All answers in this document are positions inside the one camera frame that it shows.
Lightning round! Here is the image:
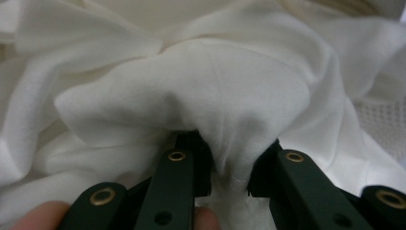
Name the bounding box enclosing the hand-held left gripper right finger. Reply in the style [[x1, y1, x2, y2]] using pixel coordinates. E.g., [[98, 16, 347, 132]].
[[248, 138, 375, 230]]

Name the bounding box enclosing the white cloth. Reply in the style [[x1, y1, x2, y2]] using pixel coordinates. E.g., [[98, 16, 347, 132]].
[[0, 0, 406, 230]]

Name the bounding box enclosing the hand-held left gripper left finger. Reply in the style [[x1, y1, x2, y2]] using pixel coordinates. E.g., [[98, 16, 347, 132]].
[[133, 129, 214, 230]]

